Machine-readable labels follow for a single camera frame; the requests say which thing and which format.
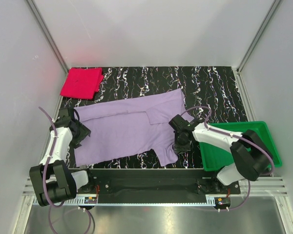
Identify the lavender t shirt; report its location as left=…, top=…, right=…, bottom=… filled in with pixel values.
left=74, top=89, right=193, bottom=167

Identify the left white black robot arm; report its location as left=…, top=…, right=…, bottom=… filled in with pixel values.
left=29, top=107, right=96, bottom=207

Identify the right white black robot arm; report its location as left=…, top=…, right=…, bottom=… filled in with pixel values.
left=169, top=115, right=274, bottom=193

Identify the green plastic tray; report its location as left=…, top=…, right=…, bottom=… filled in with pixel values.
left=199, top=120, right=283, bottom=173

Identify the folded pink t shirt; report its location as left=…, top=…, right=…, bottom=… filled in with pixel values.
left=60, top=68, right=104, bottom=99

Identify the black marbled table mat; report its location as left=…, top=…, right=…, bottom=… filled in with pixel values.
left=61, top=66, right=248, bottom=169

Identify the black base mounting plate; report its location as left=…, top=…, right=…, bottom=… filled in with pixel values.
left=89, top=169, right=241, bottom=202

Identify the left connector board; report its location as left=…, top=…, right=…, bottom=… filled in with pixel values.
left=84, top=196, right=98, bottom=204

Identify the connector board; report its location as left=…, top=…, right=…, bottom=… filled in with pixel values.
left=216, top=197, right=231, bottom=205
left=84, top=196, right=98, bottom=204

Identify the right connector board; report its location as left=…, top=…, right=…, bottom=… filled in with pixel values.
left=216, top=197, right=231, bottom=205

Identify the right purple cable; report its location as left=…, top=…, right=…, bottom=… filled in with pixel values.
left=179, top=106, right=275, bottom=212

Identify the purple cable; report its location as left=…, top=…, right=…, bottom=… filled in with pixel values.
left=38, top=106, right=96, bottom=234
left=179, top=106, right=275, bottom=212

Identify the white slotted cable duct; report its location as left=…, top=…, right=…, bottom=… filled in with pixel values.
left=33, top=196, right=235, bottom=207

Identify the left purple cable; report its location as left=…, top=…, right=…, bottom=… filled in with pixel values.
left=38, top=106, right=96, bottom=234

